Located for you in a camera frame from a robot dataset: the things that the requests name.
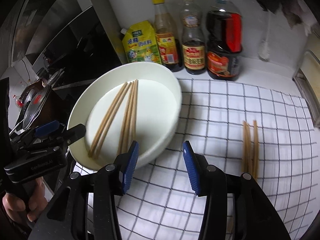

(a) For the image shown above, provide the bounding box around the yellow cap soy sauce bottle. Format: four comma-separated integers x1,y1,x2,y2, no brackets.
180,0,206,75

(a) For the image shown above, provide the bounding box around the person left hand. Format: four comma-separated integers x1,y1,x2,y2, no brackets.
2,177,48,224

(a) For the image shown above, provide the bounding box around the black stove top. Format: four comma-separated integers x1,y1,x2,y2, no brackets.
24,4,126,91

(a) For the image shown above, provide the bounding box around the metal rack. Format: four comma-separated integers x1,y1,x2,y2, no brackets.
293,49,319,128

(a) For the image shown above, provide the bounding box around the white checkered cloth mat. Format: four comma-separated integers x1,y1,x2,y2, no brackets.
116,79,319,239

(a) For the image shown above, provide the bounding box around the pot with glass lid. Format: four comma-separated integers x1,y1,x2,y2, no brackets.
10,78,65,134

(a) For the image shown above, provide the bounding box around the wooden chopstick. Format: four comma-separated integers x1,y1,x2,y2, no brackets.
242,121,249,172
121,80,136,153
129,80,138,144
88,82,127,158
253,120,259,180
117,82,133,155
92,82,130,159
244,122,253,175

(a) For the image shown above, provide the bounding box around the yellow seasoning pouch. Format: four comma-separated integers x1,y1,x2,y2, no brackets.
121,21,162,64

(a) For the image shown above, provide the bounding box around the large dark soy sauce jug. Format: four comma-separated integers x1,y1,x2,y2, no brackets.
206,0,242,81

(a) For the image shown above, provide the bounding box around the yellow cap vinegar bottle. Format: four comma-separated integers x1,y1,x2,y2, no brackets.
152,0,183,72

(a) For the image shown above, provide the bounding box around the white round bowl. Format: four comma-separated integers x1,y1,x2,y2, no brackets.
67,61,183,172

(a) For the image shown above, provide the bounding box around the white hanging brush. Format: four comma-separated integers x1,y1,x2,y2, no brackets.
258,11,272,62

